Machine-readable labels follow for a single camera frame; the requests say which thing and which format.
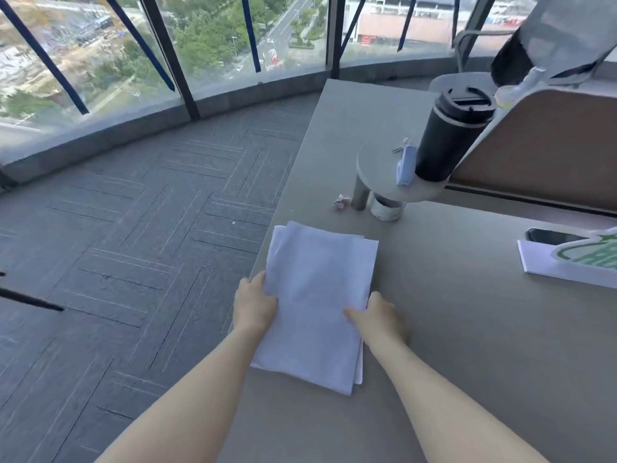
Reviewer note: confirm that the black window post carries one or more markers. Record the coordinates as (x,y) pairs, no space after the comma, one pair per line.
(477,19)
(171,62)
(336,33)

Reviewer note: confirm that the grey garment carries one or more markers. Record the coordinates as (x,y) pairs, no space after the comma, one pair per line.
(564,33)

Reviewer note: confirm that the person's right thumb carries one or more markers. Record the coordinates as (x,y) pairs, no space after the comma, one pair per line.
(356,315)

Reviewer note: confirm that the brown desk divider panel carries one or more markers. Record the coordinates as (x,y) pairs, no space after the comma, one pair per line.
(544,149)

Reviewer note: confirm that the black insulated tumbler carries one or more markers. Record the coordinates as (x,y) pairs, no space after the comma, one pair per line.
(448,139)

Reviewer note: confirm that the person's left hand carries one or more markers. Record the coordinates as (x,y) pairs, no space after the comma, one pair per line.
(251,308)

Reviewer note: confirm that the pale blue small gadget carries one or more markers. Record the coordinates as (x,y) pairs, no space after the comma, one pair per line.
(406,166)

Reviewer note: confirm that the person's left thumb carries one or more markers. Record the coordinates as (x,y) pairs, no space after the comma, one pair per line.
(272,302)

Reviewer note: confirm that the crumpled candy wrapper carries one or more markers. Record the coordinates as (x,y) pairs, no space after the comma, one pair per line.
(341,202)

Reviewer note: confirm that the person's right hand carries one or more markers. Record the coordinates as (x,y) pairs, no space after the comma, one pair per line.
(383,323)

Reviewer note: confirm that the person's left forearm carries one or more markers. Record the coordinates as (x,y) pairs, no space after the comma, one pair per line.
(178,405)

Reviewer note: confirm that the black thin rod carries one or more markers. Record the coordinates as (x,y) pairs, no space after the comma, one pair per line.
(29,299)

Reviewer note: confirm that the grey office chair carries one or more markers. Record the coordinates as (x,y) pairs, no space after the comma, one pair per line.
(458,81)

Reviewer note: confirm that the green and white cutout sign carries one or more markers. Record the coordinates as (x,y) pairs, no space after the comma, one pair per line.
(590,253)

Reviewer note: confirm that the black smartphone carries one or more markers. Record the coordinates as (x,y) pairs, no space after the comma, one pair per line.
(552,236)

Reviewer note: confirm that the person's right forearm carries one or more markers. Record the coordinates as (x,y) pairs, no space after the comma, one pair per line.
(443,405)

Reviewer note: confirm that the white plastic bottle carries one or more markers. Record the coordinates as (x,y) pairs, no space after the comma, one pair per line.
(523,86)

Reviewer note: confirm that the white tape roll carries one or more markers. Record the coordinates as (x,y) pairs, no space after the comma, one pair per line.
(385,209)

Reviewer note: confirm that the grey round desk shelf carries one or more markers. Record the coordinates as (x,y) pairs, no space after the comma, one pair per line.
(381,173)

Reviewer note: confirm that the stack of white paper sheets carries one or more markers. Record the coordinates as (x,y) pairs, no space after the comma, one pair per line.
(318,284)

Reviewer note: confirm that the white paper booklet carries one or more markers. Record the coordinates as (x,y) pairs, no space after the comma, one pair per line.
(540,262)

